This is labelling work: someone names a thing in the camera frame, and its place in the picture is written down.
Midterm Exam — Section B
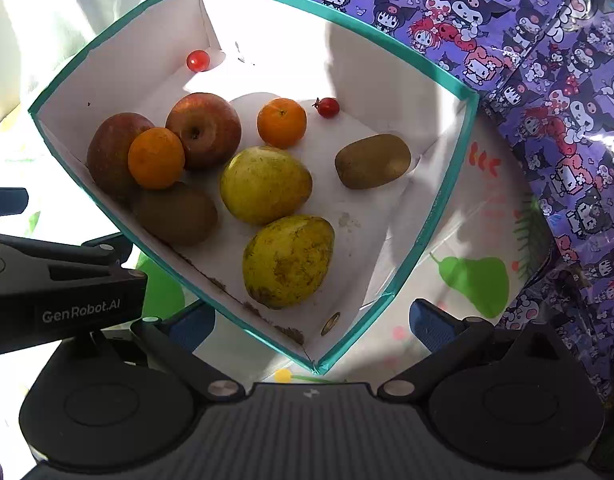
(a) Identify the crinkled purple cartoon print bag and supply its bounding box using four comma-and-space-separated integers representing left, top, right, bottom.
479, 0, 614, 406

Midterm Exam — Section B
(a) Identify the red apple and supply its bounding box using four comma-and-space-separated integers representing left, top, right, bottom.
165, 92, 242, 171
87, 112, 155, 197

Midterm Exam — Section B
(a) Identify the purple cartoon print sheet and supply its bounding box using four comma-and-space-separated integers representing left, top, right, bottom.
142, 0, 595, 93

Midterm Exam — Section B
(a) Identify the yellow green pear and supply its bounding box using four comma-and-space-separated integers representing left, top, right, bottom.
242, 215, 336, 310
220, 146, 313, 226

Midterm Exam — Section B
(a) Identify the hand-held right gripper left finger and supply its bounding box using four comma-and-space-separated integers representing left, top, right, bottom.
62, 302, 245, 401

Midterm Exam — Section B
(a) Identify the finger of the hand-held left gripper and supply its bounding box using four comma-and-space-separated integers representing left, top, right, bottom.
0, 187, 28, 218
82, 232, 128, 267

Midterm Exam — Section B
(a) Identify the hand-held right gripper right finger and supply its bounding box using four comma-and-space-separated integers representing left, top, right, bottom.
377, 299, 562, 401

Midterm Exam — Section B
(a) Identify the orange tangerine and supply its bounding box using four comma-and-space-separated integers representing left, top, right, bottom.
257, 97, 308, 150
128, 127, 186, 191

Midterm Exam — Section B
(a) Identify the teal cardboard box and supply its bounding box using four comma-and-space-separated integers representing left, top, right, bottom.
28, 0, 480, 377

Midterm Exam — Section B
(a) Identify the brown kiwi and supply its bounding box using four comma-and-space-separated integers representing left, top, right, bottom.
335, 133, 412, 190
133, 182, 219, 247

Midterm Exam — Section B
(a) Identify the white curtain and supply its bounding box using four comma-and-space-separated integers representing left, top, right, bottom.
0, 0, 152, 136

